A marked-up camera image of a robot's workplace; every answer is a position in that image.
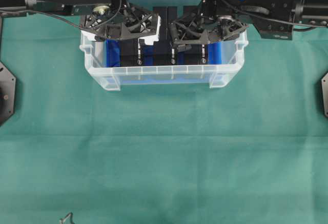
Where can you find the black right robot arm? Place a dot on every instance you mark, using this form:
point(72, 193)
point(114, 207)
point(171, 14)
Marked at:
point(274, 19)

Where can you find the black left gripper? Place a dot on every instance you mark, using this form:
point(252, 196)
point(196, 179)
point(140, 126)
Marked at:
point(118, 22)

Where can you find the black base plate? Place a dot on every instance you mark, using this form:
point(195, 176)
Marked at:
point(8, 85)
point(324, 85)

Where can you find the green table cloth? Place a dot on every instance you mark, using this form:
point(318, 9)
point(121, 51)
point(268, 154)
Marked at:
point(254, 151)

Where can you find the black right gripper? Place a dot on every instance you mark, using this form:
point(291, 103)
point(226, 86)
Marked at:
point(186, 30)

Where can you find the clear plastic storage case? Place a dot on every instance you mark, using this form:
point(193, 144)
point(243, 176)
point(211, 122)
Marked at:
point(93, 51)

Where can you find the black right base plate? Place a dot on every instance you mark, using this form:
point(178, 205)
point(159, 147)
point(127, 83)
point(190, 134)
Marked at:
point(324, 85)

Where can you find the black wire clip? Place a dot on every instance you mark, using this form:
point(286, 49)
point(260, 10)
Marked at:
point(67, 219)

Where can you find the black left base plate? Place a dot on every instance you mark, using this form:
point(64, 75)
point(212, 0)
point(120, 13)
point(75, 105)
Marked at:
point(8, 85)

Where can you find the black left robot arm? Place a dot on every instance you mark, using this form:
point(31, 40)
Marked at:
point(64, 10)

